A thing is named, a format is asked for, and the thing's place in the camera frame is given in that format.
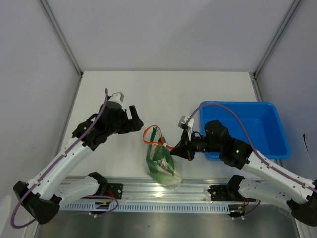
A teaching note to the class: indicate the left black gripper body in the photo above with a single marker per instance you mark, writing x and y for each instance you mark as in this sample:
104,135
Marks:
122,126

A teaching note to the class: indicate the aluminium mounting rail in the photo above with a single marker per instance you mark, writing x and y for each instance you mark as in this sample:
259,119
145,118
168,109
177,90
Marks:
196,190

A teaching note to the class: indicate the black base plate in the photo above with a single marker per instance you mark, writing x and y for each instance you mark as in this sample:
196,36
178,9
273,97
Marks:
222,193
114,190

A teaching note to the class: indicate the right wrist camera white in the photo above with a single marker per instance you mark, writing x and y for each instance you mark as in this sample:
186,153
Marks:
187,123

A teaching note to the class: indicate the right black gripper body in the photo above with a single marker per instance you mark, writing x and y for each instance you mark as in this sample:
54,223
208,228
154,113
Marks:
193,146

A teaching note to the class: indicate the clear zip bag orange zipper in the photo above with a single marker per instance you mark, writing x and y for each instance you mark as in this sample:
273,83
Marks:
153,137

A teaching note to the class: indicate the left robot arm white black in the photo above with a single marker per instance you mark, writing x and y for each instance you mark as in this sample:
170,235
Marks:
43,196

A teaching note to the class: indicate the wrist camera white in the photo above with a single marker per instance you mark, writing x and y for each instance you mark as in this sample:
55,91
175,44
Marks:
117,97
187,123

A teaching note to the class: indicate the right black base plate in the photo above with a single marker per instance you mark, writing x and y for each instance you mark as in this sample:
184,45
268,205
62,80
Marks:
222,193

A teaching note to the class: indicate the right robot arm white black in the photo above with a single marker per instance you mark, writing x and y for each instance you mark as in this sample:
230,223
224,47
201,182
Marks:
238,154

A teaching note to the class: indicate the white slotted cable duct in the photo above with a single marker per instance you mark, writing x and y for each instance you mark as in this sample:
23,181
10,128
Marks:
203,208

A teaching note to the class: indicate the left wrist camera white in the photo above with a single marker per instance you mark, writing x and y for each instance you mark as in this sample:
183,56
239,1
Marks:
117,97

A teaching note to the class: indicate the blue plastic bin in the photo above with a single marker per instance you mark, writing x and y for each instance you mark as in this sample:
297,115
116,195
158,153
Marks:
260,120

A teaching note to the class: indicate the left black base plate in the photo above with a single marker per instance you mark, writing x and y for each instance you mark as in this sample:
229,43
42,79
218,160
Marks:
114,190

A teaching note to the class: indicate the green lettuce head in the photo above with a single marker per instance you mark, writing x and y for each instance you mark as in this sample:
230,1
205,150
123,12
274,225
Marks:
163,177

